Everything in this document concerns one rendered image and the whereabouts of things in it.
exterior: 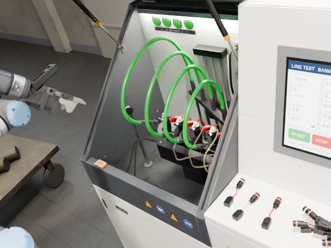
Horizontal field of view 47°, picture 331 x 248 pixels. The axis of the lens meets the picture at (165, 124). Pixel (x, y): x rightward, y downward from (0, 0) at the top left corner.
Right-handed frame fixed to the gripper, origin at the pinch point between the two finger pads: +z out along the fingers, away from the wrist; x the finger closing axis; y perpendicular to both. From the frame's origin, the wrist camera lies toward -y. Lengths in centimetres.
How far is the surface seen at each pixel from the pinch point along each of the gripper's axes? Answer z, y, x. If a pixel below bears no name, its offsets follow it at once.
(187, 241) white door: 51, 40, 21
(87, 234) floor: 72, 87, -101
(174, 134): 35.7, 1.7, 12.2
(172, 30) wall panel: 33, -40, -9
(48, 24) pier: 76, -83, -414
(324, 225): 52, 12, 72
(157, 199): 34.3, 26.6, 17.1
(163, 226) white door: 46, 39, 10
